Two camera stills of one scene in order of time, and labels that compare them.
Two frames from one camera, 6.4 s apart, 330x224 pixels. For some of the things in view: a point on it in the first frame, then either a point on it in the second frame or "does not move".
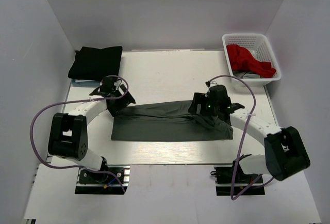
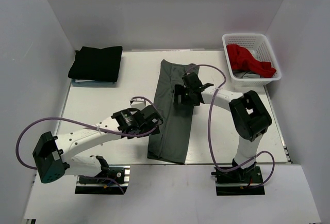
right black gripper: (199, 98) → (180, 90)
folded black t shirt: (93, 63) does not move
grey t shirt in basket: (244, 75) does not move
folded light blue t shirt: (85, 82) does not move
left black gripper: (126, 100) → (156, 131)
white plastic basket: (250, 58) does not move
